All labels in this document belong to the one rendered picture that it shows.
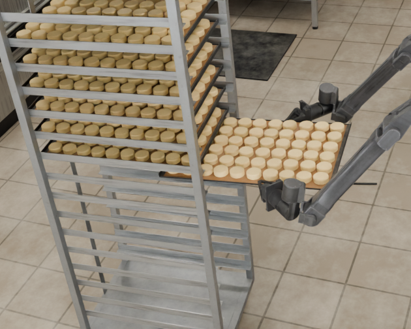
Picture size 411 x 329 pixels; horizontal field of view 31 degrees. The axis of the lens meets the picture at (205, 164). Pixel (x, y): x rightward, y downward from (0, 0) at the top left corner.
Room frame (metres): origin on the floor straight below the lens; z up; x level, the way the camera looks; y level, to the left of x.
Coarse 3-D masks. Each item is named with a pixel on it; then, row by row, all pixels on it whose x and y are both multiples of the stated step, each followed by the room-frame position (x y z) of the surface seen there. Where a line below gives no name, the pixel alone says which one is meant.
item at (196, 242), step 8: (120, 232) 2.66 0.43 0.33; (128, 232) 2.64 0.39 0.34; (136, 232) 2.62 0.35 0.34; (144, 232) 2.61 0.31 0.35; (160, 240) 2.58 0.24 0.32; (168, 240) 2.57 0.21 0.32; (176, 240) 2.55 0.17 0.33; (184, 240) 2.54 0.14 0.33; (192, 240) 2.53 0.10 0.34; (200, 240) 2.51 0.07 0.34; (216, 248) 2.47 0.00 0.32; (224, 248) 2.47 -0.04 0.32; (232, 248) 2.46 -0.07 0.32; (240, 248) 2.44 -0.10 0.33; (248, 248) 2.43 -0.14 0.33
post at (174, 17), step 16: (176, 0) 2.02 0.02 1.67; (176, 16) 2.01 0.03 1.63; (176, 32) 2.02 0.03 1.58; (176, 48) 2.02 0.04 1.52; (176, 64) 2.02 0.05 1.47; (192, 112) 2.03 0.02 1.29; (192, 128) 2.01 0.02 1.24; (192, 144) 2.02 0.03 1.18; (192, 160) 2.02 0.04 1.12; (192, 176) 2.02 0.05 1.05; (208, 224) 2.03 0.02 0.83; (208, 240) 2.01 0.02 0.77; (208, 256) 2.02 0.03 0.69; (208, 272) 2.02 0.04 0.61; (208, 288) 2.02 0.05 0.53
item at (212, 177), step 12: (252, 120) 2.39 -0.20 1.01; (312, 132) 2.24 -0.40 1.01; (228, 144) 2.25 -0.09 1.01; (252, 156) 2.15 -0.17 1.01; (336, 156) 2.07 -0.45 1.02; (228, 168) 2.10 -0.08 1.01; (264, 168) 2.06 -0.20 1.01; (300, 168) 2.03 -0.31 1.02; (228, 180) 2.03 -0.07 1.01; (240, 180) 2.02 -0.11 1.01; (252, 180) 2.01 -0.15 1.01; (312, 180) 1.95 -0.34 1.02
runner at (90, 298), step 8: (88, 296) 2.25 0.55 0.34; (112, 304) 2.22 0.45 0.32; (120, 304) 2.20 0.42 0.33; (128, 304) 2.19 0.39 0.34; (136, 304) 2.17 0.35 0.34; (144, 304) 2.19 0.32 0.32; (160, 312) 2.14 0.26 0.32; (168, 312) 2.12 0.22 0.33; (176, 312) 2.11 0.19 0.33; (184, 312) 2.10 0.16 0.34; (192, 312) 2.09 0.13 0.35; (208, 320) 2.06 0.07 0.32
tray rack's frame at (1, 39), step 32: (32, 0) 2.48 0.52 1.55; (0, 32) 2.24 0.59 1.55; (32, 128) 2.26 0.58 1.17; (32, 160) 2.25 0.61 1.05; (64, 256) 2.24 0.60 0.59; (96, 256) 2.47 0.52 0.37; (160, 288) 2.45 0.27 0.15; (192, 288) 2.42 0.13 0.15; (224, 288) 2.40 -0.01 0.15; (96, 320) 2.31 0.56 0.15; (160, 320) 2.26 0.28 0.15; (192, 320) 2.23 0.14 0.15; (224, 320) 2.21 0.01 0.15
